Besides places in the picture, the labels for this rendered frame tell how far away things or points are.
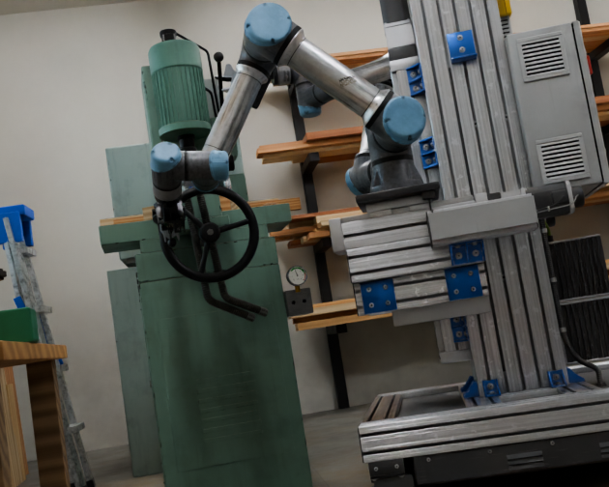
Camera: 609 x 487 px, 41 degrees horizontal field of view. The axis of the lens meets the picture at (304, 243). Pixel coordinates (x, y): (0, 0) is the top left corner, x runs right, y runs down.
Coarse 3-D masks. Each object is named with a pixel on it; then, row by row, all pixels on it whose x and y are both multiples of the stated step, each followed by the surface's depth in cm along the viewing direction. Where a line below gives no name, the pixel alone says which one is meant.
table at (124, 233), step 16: (256, 208) 260; (272, 208) 260; (288, 208) 261; (112, 224) 251; (128, 224) 251; (144, 224) 252; (224, 224) 247; (272, 224) 262; (112, 240) 250; (128, 240) 251
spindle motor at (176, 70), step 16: (160, 48) 270; (176, 48) 270; (192, 48) 273; (160, 64) 270; (176, 64) 269; (192, 64) 272; (160, 80) 270; (176, 80) 269; (192, 80) 271; (160, 96) 270; (176, 96) 268; (192, 96) 270; (160, 112) 270; (176, 112) 268; (192, 112) 269; (208, 112) 276; (160, 128) 272; (176, 128) 267; (192, 128) 268; (208, 128) 272
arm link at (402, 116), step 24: (264, 24) 206; (288, 24) 206; (264, 48) 209; (288, 48) 208; (312, 48) 210; (312, 72) 210; (336, 72) 209; (336, 96) 212; (360, 96) 209; (384, 96) 209; (384, 120) 207; (408, 120) 208; (384, 144) 217; (408, 144) 213
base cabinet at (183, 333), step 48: (144, 288) 250; (192, 288) 252; (240, 288) 255; (192, 336) 250; (240, 336) 253; (288, 336) 256; (192, 384) 248; (240, 384) 251; (288, 384) 254; (192, 432) 246; (240, 432) 249; (288, 432) 251; (192, 480) 244; (240, 480) 247; (288, 480) 250
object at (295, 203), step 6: (294, 198) 278; (252, 204) 275; (258, 204) 276; (294, 204) 278; (300, 204) 278; (294, 210) 279; (138, 216) 268; (114, 222) 266; (120, 222) 266; (126, 222) 267
